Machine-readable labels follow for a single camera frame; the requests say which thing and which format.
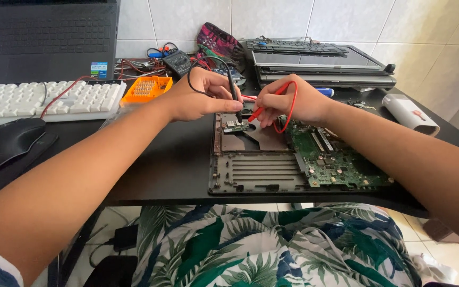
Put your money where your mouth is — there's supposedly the person's right hand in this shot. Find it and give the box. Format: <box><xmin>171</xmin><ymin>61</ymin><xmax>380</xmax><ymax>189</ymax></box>
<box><xmin>254</xmin><ymin>74</ymin><xmax>332</xmax><ymax>128</ymax></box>

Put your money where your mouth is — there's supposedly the person's left hand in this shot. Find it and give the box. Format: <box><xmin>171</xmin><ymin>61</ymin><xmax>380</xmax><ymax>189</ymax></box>
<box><xmin>163</xmin><ymin>66</ymin><xmax>244</xmax><ymax>123</ymax></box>

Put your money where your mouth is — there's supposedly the red multimeter probe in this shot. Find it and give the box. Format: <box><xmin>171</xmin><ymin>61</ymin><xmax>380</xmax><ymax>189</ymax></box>
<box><xmin>247</xmin><ymin>82</ymin><xmax>291</xmax><ymax>123</ymax></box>

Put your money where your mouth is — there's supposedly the black multimeter probe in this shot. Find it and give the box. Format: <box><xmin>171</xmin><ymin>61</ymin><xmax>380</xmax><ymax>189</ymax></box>
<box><xmin>227</xmin><ymin>70</ymin><xmax>244</xmax><ymax>124</ymax></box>

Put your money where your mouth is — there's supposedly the black digital multimeter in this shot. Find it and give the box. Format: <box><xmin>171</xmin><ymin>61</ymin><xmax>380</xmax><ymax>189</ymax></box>
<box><xmin>162</xmin><ymin>50</ymin><xmax>193</xmax><ymax>79</ymax></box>

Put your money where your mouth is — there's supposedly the stack of silver laptops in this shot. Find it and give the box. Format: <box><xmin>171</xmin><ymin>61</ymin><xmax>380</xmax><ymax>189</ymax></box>
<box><xmin>251</xmin><ymin>45</ymin><xmax>397</xmax><ymax>90</ymax></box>

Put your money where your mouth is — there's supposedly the small green circuit board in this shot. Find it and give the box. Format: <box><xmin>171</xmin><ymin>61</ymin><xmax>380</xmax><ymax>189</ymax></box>
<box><xmin>222</xmin><ymin>120</ymin><xmax>251</xmax><ymax>134</ymax></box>

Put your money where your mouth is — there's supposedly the orange screwdriver bit case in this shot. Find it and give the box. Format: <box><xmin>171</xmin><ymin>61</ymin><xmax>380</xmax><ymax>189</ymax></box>
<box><xmin>120</xmin><ymin>76</ymin><xmax>173</xmax><ymax>107</ymax></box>

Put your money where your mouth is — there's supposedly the patterned fabric pouch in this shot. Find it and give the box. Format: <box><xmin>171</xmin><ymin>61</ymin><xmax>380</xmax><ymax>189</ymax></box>
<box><xmin>196</xmin><ymin>22</ymin><xmax>247</xmax><ymax>73</ymax></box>

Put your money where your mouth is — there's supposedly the detached black laptop keyboard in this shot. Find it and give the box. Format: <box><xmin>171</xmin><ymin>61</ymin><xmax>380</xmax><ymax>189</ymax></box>
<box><xmin>246</xmin><ymin>38</ymin><xmax>350</xmax><ymax>57</ymax></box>

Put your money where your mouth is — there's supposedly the green laptop motherboard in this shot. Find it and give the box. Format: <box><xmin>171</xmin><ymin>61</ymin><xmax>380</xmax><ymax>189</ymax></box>
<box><xmin>277</xmin><ymin>116</ymin><xmax>393</xmax><ymax>189</ymax></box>

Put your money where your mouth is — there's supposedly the open laptop bottom case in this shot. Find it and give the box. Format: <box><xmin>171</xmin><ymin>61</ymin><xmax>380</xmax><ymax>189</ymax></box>
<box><xmin>208</xmin><ymin>103</ymin><xmax>393</xmax><ymax>195</ymax></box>

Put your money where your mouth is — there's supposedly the white cylindrical device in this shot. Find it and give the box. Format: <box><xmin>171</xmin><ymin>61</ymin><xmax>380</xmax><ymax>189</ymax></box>
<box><xmin>382</xmin><ymin>94</ymin><xmax>440</xmax><ymax>137</ymax></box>

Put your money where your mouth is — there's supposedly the leaf print clothing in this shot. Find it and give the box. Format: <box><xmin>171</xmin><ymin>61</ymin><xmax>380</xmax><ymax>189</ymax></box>
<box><xmin>0</xmin><ymin>202</ymin><xmax>423</xmax><ymax>287</ymax></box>

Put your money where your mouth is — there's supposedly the white keyboard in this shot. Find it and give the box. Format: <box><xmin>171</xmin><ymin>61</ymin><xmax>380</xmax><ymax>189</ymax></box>
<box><xmin>0</xmin><ymin>80</ymin><xmax>127</xmax><ymax>127</ymax></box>

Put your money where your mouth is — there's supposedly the black laptop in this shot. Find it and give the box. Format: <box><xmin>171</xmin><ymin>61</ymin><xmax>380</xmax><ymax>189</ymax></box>
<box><xmin>0</xmin><ymin>0</ymin><xmax>120</xmax><ymax>86</ymax></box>

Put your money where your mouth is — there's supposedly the black power adapter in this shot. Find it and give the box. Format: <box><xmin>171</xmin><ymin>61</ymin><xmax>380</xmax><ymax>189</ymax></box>
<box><xmin>112</xmin><ymin>224</ymin><xmax>139</xmax><ymax>252</ymax></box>

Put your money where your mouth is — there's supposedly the black computer mouse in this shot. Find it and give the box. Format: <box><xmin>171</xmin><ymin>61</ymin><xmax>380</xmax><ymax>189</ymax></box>
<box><xmin>0</xmin><ymin>117</ymin><xmax>48</xmax><ymax>174</ymax></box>

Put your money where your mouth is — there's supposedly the black bag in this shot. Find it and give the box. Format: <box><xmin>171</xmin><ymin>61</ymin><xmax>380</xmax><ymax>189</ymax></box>
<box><xmin>83</xmin><ymin>255</ymin><xmax>139</xmax><ymax>287</ymax></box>

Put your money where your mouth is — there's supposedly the red probe cable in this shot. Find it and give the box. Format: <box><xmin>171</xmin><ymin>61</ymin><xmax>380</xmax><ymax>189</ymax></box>
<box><xmin>241</xmin><ymin>81</ymin><xmax>299</xmax><ymax>134</ymax></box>

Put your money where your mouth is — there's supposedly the black probe cable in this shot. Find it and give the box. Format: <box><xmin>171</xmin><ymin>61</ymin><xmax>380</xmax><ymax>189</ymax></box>
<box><xmin>187</xmin><ymin>56</ymin><xmax>234</xmax><ymax>98</ymax></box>

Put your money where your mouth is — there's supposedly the tangle of red black wires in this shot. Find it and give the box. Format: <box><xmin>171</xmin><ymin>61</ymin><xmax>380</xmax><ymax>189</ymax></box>
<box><xmin>114</xmin><ymin>42</ymin><xmax>180</xmax><ymax>82</ymax></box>

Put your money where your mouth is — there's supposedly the small metal bracket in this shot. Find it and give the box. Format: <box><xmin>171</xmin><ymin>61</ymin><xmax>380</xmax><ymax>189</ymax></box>
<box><xmin>343</xmin><ymin>99</ymin><xmax>377</xmax><ymax>111</ymax></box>

